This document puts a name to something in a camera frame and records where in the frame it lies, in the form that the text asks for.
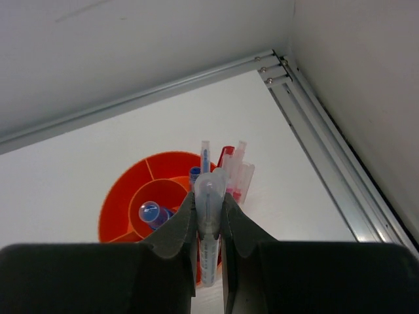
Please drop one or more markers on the orange highlighter pen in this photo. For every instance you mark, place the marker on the orange highlighter pen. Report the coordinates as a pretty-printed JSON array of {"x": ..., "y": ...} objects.
[{"x": 241, "y": 174}]

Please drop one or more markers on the white glue bottle blue cap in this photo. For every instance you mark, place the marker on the white glue bottle blue cap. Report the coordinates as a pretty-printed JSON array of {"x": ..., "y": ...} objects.
[{"x": 154, "y": 215}]

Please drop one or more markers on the orange round compartment container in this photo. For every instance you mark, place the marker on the orange round compartment container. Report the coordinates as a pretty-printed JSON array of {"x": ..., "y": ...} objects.
[{"x": 162, "y": 178}]

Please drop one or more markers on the blue gel pen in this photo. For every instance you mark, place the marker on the blue gel pen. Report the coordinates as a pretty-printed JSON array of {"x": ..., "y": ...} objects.
[{"x": 209, "y": 194}]

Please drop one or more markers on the red gel pen long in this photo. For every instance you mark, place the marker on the red gel pen long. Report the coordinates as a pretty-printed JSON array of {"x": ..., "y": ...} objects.
[{"x": 226, "y": 151}]

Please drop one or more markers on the blue thin ballpoint pen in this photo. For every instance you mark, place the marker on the blue thin ballpoint pen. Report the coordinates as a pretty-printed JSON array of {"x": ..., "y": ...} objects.
[{"x": 205, "y": 163}]

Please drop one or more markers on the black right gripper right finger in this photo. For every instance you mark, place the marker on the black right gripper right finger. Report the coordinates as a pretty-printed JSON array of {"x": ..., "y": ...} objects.
[{"x": 242, "y": 266}]

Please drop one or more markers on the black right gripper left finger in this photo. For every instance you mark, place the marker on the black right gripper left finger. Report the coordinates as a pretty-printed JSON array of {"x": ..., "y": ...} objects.
[{"x": 170, "y": 263}]

